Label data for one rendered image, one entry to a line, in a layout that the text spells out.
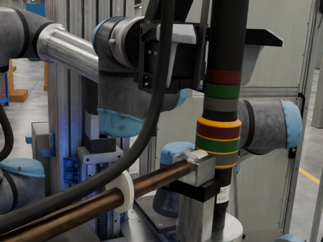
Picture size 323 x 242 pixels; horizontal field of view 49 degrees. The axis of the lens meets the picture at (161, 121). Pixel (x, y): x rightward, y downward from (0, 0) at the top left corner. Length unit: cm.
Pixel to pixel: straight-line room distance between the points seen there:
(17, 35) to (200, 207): 62
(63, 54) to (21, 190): 40
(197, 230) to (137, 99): 29
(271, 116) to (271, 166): 189
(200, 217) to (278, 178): 246
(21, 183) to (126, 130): 51
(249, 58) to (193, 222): 17
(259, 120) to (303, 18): 184
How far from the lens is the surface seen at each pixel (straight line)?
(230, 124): 34
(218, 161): 34
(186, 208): 36
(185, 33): 30
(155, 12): 44
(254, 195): 275
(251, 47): 38
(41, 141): 147
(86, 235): 46
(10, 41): 85
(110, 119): 58
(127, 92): 57
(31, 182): 105
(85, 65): 78
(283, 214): 298
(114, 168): 25
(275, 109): 86
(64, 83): 118
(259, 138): 84
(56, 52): 84
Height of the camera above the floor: 164
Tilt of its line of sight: 14 degrees down
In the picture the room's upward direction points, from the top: 3 degrees clockwise
